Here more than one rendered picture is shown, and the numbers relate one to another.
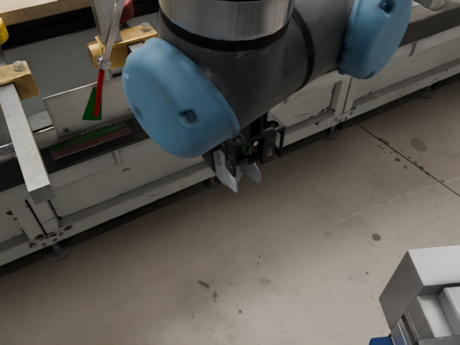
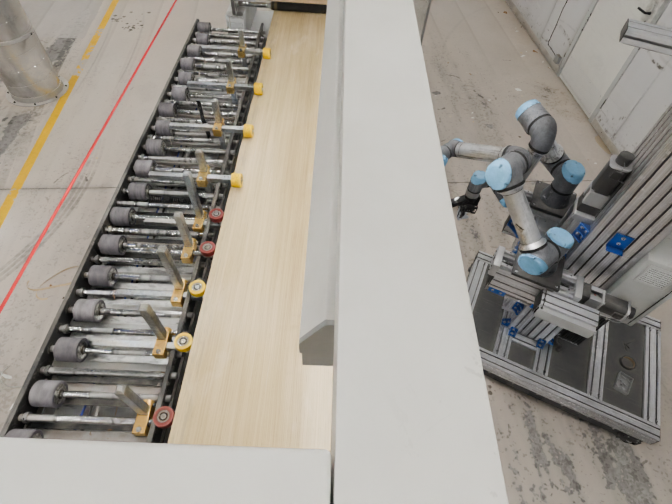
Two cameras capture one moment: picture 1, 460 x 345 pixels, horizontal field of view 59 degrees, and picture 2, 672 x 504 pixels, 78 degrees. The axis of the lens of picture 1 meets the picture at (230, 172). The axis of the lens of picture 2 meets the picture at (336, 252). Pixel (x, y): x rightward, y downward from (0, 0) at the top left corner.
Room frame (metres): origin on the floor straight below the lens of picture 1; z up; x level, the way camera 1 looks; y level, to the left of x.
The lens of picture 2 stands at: (0.26, 1.80, 2.65)
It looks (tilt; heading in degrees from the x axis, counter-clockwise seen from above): 54 degrees down; 297
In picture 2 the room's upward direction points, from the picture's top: 5 degrees clockwise
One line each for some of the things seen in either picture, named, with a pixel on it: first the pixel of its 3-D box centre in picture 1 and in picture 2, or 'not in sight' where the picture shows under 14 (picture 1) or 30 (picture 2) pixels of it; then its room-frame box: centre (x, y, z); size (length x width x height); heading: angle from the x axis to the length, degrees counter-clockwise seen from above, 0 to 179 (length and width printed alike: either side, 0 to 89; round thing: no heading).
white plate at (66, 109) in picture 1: (112, 99); not in sight; (0.70, 0.25, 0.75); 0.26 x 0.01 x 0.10; 120
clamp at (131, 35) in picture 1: (123, 46); not in sight; (0.75, 0.22, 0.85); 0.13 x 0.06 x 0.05; 120
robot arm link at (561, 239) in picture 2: not in sight; (555, 244); (-0.06, 0.27, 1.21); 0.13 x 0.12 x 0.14; 70
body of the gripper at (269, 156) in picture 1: (241, 114); (469, 202); (0.38, -0.01, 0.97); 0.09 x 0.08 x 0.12; 30
